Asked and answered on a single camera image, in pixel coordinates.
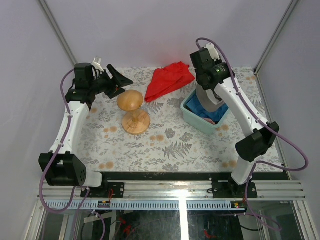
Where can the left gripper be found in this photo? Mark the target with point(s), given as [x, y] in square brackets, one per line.
[121, 80]

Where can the red cloth hat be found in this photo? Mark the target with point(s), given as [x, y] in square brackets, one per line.
[167, 80]

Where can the wooden hat stand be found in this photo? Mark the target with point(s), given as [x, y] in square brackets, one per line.
[136, 121]

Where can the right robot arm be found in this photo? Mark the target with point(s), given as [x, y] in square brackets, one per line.
[217, 85]

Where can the corner aluminium post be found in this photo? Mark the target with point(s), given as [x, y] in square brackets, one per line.
[275, 36]
[57, 30]

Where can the teal plastic bin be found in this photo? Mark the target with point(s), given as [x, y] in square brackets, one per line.
[198, 122]

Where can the pink hat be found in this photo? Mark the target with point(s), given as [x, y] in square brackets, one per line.
[210, 121]

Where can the floral table mat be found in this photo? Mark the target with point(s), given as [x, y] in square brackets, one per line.
[169, 145]

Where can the blue bucket hat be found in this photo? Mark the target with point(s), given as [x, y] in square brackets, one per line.
[195, 106]

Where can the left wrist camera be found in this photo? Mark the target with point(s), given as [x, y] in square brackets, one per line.
[98, 62]

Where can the right corner aluminium post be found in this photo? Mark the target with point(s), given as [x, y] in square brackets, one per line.
[275, 36]

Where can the grey bucket hat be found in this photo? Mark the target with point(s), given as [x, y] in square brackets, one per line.
[208, 99]

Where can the aluminium rail frame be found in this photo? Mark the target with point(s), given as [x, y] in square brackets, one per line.
[164, 191]

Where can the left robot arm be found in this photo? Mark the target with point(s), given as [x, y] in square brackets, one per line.
[61, 166]

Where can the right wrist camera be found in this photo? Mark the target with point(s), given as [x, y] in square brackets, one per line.
[212, 51]

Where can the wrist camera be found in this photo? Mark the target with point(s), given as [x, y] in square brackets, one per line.
[212, 51]
[98, 62]

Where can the left corner aluminium post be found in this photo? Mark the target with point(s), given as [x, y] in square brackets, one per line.
[57, 30]

